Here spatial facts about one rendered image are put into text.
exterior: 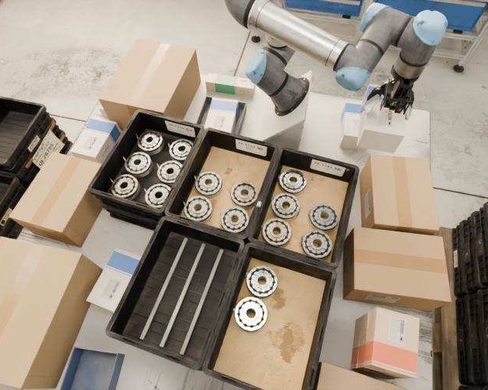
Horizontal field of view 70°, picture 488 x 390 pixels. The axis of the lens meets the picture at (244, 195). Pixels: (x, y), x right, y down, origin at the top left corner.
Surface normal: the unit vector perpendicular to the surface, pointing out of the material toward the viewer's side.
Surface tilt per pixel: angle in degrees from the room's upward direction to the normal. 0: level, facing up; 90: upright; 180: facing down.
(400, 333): 0
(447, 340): 1
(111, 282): 0
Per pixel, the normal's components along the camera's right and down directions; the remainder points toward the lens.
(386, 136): -0.24, 0.86
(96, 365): -0.02, -0.47
